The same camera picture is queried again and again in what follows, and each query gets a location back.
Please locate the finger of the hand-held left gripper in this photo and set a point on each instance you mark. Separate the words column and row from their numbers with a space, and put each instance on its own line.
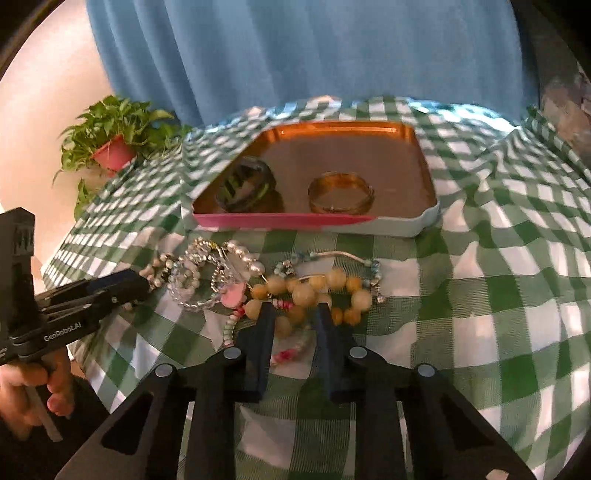
column 78, row 308
column 124, row 284

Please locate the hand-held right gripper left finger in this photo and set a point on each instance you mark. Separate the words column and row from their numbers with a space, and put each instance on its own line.
column 264, row 332

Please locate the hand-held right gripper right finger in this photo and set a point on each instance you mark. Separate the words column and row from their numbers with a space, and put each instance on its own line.
column 327, row 341

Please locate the small white bead strand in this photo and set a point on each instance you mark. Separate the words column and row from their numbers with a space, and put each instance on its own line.
column 198, row 244

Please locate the silver bangle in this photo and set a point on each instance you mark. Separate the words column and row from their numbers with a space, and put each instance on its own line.
column 375, row 266

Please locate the copper tray with pink rim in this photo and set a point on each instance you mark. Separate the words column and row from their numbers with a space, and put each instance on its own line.
column 295, row 157

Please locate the person's left hand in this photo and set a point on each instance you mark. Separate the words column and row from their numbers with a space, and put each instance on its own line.
column 57, row 383

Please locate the potted green plant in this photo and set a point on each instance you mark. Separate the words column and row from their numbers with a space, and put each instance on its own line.
column 113, row 154

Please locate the amber bangle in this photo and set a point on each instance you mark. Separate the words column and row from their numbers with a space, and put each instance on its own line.
column 339, row 207

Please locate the dark green bangle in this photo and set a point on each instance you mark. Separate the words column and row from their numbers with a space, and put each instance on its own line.
column 265, row 187

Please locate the green checked tablecloth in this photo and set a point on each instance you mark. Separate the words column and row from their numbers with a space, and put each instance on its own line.
column 461, row 277

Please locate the blue curtain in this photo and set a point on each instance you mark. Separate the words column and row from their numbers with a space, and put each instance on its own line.
column 300, row 60

